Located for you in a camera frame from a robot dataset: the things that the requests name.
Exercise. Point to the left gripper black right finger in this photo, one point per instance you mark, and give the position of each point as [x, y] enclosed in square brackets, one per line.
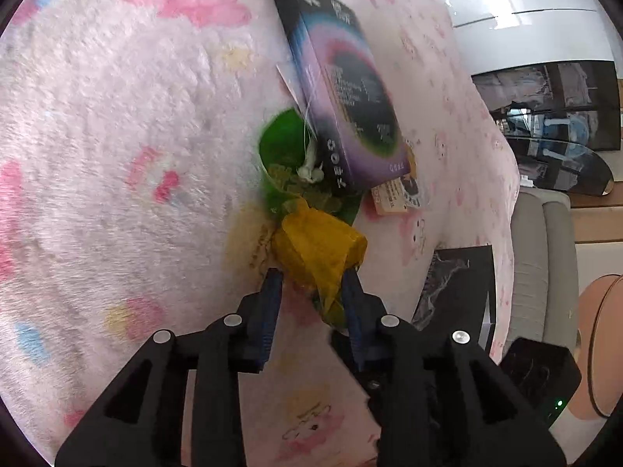
[445, 405]

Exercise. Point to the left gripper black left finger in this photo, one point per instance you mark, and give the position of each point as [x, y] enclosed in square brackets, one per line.
[138, 419]

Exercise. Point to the yellow plastic bag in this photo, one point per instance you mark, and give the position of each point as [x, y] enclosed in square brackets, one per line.
[314, 249]

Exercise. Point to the grey upholstered sofa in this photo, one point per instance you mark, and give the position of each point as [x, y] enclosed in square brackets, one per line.
[545, 298]

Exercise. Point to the black storage box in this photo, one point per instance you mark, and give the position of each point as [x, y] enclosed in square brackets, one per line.
[459, 294]

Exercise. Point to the colourful printed card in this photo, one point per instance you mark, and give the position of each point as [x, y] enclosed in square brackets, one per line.
[389, 198]

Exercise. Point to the cartoon figure sticker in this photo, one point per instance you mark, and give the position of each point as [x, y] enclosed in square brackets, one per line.
[414, 191]

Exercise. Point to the glass coffee table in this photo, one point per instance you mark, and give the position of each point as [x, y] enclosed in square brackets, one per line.
[553, 153]

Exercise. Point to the black purple book box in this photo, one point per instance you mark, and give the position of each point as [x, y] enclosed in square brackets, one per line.
[345, 99]

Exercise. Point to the green plastic cup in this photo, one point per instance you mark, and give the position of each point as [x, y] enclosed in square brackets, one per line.
[282, 151]

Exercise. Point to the pink cartoon print blanket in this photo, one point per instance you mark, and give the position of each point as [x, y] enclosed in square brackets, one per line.
[130, 180]

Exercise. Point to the white wired earphones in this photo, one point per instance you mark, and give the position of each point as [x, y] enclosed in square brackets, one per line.
[310, 172]

